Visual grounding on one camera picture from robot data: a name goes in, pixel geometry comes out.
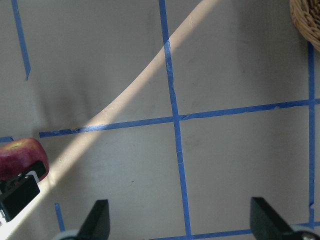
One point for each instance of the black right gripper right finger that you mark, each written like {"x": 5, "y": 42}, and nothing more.
{"x": 266, "y": 224}

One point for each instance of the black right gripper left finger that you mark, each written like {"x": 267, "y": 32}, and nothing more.
{"x": 97, "y": 224}

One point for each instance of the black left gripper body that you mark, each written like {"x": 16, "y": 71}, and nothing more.
{"x": 17, "y": 192}

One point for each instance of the red apple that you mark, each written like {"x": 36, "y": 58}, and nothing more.
{"x": 17, "y": 156}

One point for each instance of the woven wicker basket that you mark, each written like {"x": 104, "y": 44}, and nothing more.
{"x": 305, "y": 15}

